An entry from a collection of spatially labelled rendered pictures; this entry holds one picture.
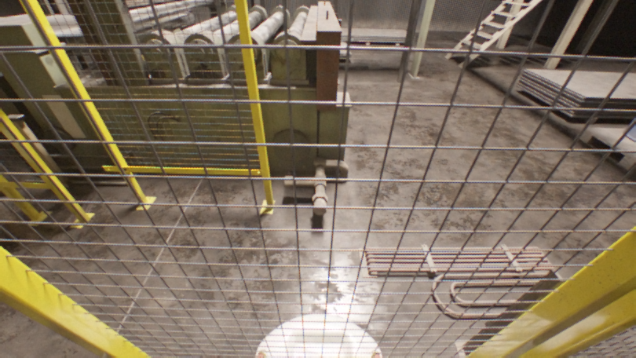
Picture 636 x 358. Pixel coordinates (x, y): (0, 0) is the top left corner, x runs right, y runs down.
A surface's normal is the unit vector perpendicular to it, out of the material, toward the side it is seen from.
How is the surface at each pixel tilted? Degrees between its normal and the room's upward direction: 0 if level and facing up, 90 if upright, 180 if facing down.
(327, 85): 90
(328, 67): 90
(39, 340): 0
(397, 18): 90
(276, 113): 90
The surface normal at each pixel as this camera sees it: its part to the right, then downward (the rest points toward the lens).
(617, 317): -1.00, -0.02
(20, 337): 0.02, -0.80
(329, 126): 0.00, 0.60
